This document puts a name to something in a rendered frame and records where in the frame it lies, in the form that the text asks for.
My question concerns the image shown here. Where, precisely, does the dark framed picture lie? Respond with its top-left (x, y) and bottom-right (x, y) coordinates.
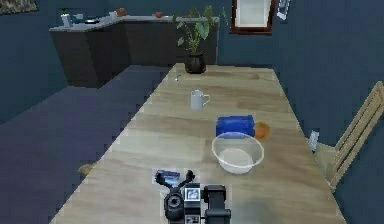
top-left (0, 0), bottom-right (39, 16)

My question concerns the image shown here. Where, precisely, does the blue box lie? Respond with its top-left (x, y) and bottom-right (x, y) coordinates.
top-left (215, 115), bottom-right (257, 139)

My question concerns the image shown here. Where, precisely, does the orange fruit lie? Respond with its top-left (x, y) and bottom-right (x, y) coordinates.
top-left (254, 121), bottom-right (272, 140)

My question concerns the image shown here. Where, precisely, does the small white striped object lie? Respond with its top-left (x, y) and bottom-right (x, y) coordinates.
top-left (308, 130), bottom-right (321, 153)

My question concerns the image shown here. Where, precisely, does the light wooden chair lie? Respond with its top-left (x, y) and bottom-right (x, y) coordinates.
top-left (314, 80), bottom-right (384, 192)

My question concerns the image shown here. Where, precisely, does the white framed picture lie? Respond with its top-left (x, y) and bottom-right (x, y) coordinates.
top-left (276, 0), bottom-right (292, 21)

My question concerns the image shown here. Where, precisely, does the white mug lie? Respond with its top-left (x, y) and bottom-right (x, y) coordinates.
top-left (190, 88), bottom-right (211, 111)

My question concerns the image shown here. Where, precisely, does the light wooden table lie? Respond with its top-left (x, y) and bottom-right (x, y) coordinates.
top-left (49, 62), bottom-right (348, 224)

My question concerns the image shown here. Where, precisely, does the white bottle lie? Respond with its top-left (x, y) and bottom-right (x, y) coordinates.
top-left (60, 8), bottom-right (73, 29)

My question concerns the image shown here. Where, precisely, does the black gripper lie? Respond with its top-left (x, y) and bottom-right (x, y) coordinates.
top-left (155, 169), bottom-right (196, 224)

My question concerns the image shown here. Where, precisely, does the green plant in black pot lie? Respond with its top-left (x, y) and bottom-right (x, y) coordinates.
top-left (172, 4), bottom-right (228, 75)

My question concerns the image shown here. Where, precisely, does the dark kitchen counter cupboard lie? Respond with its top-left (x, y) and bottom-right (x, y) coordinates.
top-left (48, 15), bottom-right (221, 90)

